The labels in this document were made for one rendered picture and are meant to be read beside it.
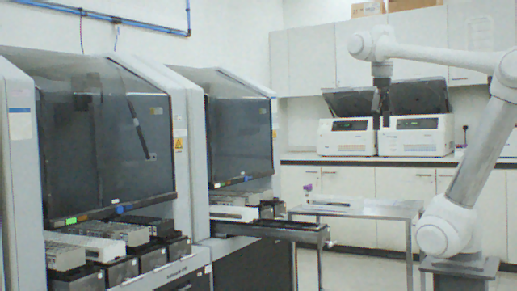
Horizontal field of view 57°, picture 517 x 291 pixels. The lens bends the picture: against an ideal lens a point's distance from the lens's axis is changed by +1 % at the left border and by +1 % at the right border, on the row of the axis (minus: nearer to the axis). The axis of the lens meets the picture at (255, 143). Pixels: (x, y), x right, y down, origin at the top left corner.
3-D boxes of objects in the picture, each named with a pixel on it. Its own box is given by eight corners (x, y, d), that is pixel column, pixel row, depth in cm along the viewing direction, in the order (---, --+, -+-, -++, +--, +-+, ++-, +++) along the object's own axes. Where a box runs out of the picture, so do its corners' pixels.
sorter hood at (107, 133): (-40, 219, 176) (-52, 44, 172) (94, 193, 228) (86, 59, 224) (51, 231, 149) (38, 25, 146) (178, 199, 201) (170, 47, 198)
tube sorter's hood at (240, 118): (133, 186, 249) (127, 63, 246) (203, 172, 301) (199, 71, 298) (213, 190, 223) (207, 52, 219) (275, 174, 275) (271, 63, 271)
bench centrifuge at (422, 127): (376, 158, 422) (375, 79, 418) (395, 152, 476) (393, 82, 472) (444, 158, 394) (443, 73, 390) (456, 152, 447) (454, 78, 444)
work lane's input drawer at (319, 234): (188, 234, 233) (187, 216, 233) (205, 228, 245) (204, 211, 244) (328, 250, 196) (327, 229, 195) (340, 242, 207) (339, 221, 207)
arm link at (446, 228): (462, 259, 175) (442, 275, 158) (422, 234, 184) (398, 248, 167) (568, 56, 151) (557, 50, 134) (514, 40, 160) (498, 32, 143)
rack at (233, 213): (196, 220, 232) (195, 208, 232) (208, 216, 241) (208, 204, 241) (248, 225, 217) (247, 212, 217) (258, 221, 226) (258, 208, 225)
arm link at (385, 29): (376, 64, 204) (361, 63, 194) (376, 26, 203) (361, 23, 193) (400, 62, 198) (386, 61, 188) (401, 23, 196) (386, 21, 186)
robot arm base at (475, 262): (489, 255, 192) (489, 242, 192) (483, 272, 173) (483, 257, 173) (441, 250, 202) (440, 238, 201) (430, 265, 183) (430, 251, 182)
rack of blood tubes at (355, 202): (301, 208, 244) (300, 196, 243) (310, 204, 252) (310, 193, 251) (356, 212, 227) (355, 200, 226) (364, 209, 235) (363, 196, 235)
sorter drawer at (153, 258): (26, 255, 209) (24, 234, 208) (54, 246, 221) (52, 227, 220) (150, 277, 171) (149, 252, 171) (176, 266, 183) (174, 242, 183)
